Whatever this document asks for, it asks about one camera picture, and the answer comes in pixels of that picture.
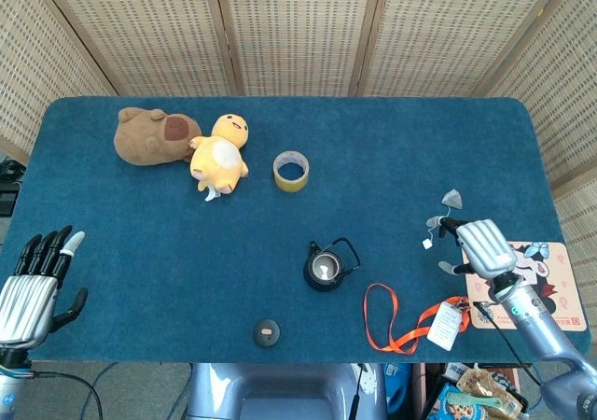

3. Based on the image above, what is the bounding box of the white badge card holder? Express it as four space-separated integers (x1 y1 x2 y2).
426 300 467 352

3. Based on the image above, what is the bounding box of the yellow packing tape roll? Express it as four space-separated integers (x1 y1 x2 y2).
272 149 311 193

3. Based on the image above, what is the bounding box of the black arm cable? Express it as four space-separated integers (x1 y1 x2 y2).
18 368 104 420
473 301 545 384

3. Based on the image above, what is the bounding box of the blue cookie pack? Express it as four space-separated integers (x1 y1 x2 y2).
427 381 486 420

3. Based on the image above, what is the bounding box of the orange lanyard ribbon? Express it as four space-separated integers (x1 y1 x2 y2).
363 283 472 355

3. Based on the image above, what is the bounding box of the black device beside table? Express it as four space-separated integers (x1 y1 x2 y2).
0 158 25 217

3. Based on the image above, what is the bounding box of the blue carpet table cover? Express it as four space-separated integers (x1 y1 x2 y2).
0 95 568 365

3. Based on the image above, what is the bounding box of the black teapot lid orange knob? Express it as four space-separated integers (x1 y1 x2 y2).
253 319 282 346

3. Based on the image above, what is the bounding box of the woven folding screen panel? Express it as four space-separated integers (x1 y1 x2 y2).
484 0 597 300
356 0 573 98
0 0 118 164
212 0 386 98
35 0 242 98

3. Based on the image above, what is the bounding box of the yellow cat plush toy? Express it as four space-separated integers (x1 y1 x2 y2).
187 113 250 203

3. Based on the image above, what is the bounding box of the brown snack bag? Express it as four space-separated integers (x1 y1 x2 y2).
455 368 524 420

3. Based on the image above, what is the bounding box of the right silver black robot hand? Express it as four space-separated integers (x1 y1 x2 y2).
437 217 519 282

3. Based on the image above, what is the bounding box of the silver blue robot torso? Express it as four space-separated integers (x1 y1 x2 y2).
186 362 388 420

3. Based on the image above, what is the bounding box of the cartoon print mouse pad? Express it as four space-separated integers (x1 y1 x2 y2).
460 241 589 331

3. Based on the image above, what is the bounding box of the pyramid tea bag with string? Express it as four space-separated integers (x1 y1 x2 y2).
422 188 465 252

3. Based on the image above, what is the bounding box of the brown capybara plush toy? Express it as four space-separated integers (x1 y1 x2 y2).
114 106 203 167

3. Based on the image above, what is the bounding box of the black cast iron teapot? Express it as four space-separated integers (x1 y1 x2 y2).
302 236 362 293

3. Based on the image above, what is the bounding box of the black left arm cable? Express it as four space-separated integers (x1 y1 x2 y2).
18 368 104 420

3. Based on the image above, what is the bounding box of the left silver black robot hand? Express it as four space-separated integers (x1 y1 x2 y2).
0 225 89 350

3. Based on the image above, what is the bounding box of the green plastic comb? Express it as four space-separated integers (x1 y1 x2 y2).
445 390 496 411

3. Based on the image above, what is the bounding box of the blue box under table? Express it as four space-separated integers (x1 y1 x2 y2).
384 362 414 416

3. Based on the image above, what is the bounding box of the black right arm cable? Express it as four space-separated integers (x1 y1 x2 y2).
473 301 545 384

